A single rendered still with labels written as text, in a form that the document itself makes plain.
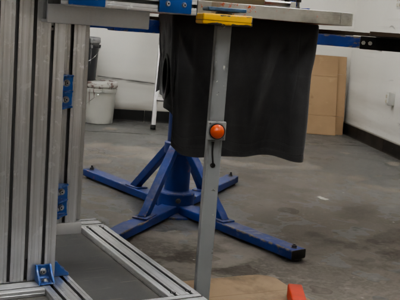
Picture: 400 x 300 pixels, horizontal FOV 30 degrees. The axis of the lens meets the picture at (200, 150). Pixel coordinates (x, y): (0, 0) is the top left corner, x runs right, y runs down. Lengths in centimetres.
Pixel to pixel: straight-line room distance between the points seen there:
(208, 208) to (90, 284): 38
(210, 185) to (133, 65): 492
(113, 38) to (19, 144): 497
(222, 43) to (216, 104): 16
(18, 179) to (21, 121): 15
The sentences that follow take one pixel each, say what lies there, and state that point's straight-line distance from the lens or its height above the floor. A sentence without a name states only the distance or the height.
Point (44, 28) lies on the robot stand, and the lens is 192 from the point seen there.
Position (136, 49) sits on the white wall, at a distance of 687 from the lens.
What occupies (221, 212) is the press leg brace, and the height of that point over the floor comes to 9.
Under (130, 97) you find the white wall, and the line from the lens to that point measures 690.
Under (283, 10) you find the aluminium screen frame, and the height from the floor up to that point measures 98.
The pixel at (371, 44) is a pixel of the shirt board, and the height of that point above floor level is 90.
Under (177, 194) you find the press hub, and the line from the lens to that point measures 361.
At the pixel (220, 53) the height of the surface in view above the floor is 85.
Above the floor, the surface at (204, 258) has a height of 30.
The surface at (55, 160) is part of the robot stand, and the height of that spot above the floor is 55.
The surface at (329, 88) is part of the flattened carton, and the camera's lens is 715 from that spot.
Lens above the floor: 92
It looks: 9 degrees down
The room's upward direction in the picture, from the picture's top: 4 degrees clockwise
